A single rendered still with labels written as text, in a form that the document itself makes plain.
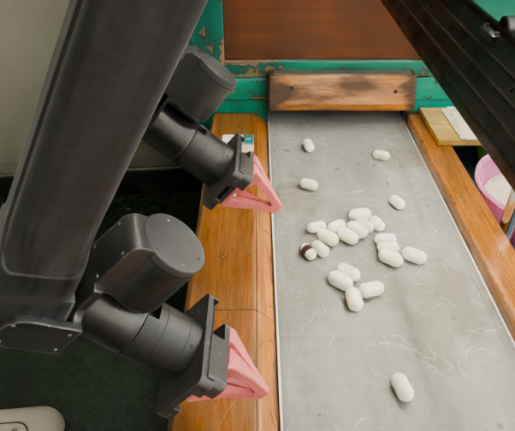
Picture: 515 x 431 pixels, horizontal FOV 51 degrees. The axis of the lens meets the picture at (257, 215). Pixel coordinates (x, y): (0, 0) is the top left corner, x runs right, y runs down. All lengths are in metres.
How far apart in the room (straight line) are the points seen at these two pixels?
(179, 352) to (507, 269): 0.51
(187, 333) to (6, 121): 1.86
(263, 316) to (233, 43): 0.63
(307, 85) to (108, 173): 0.83
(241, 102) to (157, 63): 0.90
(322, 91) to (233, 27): 0.22
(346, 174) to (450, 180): 0.18
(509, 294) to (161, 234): 0.52
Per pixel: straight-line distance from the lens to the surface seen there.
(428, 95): 1.22
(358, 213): 0.88
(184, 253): 0.42
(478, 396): 0.69
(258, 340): 0.67
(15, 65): 2.17
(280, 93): 1.11
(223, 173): 0.66
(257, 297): 0.72
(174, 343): 0.47
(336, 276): 0.76
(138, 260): 0.40
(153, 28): 0.27
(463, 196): 0.96
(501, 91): 0.52
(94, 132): 0.30
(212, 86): 0.61
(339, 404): 0.65
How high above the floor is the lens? 1.27
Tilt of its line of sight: 36 degrees down
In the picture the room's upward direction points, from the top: straight up
